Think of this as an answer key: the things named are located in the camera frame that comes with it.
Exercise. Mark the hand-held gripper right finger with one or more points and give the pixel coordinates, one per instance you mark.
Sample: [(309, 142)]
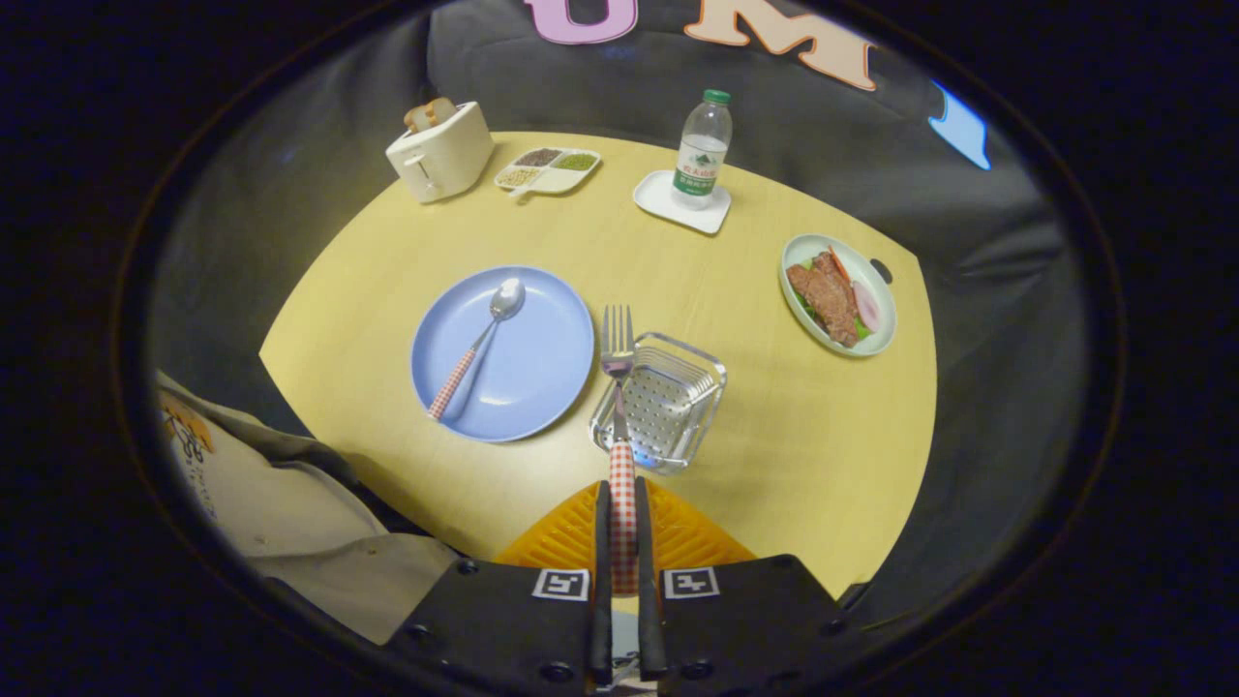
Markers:
[(650, 620)]

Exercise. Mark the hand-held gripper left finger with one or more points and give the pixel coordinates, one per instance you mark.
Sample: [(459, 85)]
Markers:
[(602, 600)]

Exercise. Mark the clear plastic drainer basket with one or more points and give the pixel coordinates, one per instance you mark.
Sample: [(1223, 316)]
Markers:
[(668, 407)]

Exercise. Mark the blue round plate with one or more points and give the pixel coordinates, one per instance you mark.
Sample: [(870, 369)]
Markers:
[(542, 368)]

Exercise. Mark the person's beige clothing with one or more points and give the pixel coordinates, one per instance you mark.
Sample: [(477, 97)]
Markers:
[(290, 503)]

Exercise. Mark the brown meat slices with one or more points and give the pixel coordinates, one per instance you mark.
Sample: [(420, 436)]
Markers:
[(828, 300)]

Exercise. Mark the pink ham slice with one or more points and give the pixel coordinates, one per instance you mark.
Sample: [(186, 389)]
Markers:
[(865, 308)]

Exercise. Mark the pale green oval plate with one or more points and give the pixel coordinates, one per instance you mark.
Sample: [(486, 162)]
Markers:
[(803, 250)]

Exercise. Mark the white square coaster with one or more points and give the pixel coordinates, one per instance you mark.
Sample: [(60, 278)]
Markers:
[(658, 198)]

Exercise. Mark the black table grommet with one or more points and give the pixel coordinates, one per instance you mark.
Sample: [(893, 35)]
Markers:
[(882, 272)]

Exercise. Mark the white divided condiment dish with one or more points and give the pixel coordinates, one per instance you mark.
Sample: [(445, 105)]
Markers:
[(557, 179)]

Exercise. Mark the clear green-capped water bottle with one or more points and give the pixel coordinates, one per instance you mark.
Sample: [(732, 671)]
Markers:
[(702, 155)]

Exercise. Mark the white toaster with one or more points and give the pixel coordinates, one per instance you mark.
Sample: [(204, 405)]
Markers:
[(445, 155)]

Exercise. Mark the brown toast slice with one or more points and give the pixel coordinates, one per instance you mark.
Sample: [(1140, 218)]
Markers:
[(441, 109), (417, 118)]

